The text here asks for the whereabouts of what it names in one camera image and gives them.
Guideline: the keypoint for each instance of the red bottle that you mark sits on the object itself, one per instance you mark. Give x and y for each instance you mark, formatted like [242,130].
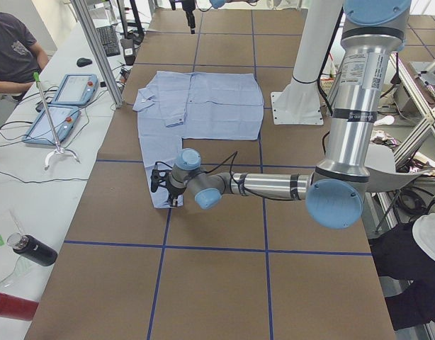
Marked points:
[13,307]

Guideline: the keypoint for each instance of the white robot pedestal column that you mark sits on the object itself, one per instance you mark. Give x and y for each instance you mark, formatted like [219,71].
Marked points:
[299,102]

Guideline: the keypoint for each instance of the black computer mouse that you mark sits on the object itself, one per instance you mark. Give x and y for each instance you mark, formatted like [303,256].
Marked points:
[82,62]

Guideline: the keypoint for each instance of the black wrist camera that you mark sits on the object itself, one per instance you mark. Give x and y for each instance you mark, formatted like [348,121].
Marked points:
[159,179]
[173,4]

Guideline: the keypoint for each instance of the light blue striped shirt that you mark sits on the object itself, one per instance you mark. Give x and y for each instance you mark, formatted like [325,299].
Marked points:
[196,105]

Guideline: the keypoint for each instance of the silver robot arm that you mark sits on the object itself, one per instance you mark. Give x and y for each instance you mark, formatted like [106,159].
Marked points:
[216,4]
[334,192]

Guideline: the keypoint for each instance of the upper blue teach pendant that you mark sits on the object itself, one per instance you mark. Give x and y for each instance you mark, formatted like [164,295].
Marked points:
[76,90]

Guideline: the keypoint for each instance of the aluminium frame post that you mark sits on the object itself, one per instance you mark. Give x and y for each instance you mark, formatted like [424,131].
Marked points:
[97,50]

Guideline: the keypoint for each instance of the metal rod green tip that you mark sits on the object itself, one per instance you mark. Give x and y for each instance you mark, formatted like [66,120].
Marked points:
[59,150]

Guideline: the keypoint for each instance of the black keyboard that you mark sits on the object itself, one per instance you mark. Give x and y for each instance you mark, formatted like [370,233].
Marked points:
[109,40]

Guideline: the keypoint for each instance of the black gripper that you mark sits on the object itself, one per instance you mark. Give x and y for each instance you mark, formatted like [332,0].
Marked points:
[189,15]
[174,195]

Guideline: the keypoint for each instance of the seated person dark shirt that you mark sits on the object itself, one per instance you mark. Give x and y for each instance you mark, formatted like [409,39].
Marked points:
[20,57]

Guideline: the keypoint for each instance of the standing person black trousers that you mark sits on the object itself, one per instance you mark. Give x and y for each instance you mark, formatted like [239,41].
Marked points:
[407,252]

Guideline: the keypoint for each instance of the black bottle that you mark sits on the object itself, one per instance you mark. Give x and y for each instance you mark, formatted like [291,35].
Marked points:
[32,249]

